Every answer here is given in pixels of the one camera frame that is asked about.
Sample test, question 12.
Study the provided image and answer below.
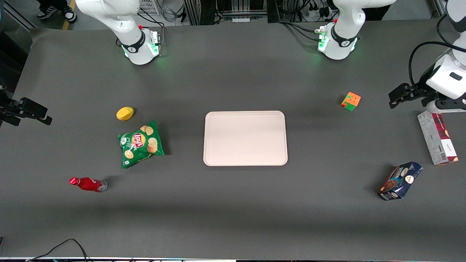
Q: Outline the green chips bag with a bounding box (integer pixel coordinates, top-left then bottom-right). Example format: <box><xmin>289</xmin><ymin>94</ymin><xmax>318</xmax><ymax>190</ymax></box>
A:
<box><xmin>117</xmin><ymin>120</ymin><xmax>165</xmax><ymax>169</ymax></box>

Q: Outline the red soda bottle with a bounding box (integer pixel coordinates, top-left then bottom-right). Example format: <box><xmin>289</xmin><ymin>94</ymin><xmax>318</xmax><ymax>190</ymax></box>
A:
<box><xmin>69</xmin><ymin>177</ymin><xmax>108</xmax><ymax>192</ymax></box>

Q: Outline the red cookie box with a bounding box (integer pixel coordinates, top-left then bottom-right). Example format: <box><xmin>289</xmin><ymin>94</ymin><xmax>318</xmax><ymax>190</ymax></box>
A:
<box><xmin>417</xmin><ymin>111</ymin><xmax>459</xmax><ymax>166</ymax></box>

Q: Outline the pale pink plastic tray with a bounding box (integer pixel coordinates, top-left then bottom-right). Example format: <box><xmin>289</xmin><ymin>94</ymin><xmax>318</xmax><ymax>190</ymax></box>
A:
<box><xmin>203</xmin><ymin>111</ymin><xmax>288</xmax><ymax>167</ymax></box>

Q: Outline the yellow lemon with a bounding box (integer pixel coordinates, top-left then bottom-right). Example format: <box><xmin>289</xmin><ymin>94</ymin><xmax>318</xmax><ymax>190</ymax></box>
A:
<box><xmin>116</xmin><ymin>107</ymin><xmax>134</xmax><ymax>121</ymax></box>

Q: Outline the black cable at table edge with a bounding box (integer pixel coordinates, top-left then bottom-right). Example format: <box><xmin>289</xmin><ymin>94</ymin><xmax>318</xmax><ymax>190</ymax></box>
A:
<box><xmin>26</xmin><ymin>238</ymin><xmax>90</xmax><ymax>262</ymax></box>

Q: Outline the blue cookie box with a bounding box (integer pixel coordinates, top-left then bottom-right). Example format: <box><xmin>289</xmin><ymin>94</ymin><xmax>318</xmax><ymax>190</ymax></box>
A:
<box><xmin>377</xmin><ymin>162</ymin><xmax>423</xmax><ymax>201</ymax></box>

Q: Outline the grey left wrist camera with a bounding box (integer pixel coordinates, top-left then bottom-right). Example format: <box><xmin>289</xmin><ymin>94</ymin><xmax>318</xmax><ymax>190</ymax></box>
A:
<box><xmin>426</xmin><ymin>98</ymin><xmax>466</xmax><ymax>114</ymax></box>

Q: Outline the orange green puzzle cube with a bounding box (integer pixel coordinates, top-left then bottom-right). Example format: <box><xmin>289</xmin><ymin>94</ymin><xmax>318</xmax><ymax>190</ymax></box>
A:
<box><xmin>341</xmin><ymin>92</ymin><xmax>362</xmax><ymax>112</ymax></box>

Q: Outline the white vented box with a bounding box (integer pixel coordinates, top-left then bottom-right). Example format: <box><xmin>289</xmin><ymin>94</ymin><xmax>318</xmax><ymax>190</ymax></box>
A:
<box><xmin>138</xmin><ymin>0</ymin><xmax>161</xmax><ymax>16</ymax></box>

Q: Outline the black thin base cable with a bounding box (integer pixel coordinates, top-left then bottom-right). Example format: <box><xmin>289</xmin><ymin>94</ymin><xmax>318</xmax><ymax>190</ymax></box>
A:
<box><xmin>138</xmin><ymin>9</ymin><xmax>165</xmax><ymax>46</ymax></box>

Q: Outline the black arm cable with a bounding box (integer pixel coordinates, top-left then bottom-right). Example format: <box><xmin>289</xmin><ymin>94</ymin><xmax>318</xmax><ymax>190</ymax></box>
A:
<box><xmin>408</xmin><ymin>14</ymin><xmax>456</xmax><ymax>90</ymax></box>

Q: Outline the grey coiled cable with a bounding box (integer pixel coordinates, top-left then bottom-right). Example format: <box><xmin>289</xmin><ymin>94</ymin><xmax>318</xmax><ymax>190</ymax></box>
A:
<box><xmin>161</xmin><ymin>0</ymin><xmax>179</xmax><ymax>23</ymax></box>

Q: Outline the black white sneaker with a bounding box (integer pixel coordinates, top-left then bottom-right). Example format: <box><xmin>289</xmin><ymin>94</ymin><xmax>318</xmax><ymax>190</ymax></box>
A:
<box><xmin>61</xmin><ymin>6</ymin><xmax>78</xmax><ymax>24</ymax></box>
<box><xmin>36</xmin><ymin>6</ymin><xmax>58</xmax><ymax>20</ymax></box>

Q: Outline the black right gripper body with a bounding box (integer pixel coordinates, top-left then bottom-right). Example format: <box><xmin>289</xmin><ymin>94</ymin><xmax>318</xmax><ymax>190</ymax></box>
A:
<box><xmin>0</xmin><ymin>85</ymin><xmax>21</xmax><ymax>112</ymax></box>

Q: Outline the aluminium equipment rack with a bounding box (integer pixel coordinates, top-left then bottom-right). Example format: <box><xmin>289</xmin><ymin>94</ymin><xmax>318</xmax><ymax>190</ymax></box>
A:
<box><xmin>183</xmin><ymin>0</ymin><xmax>269</xmax><ymax>26</ymax></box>

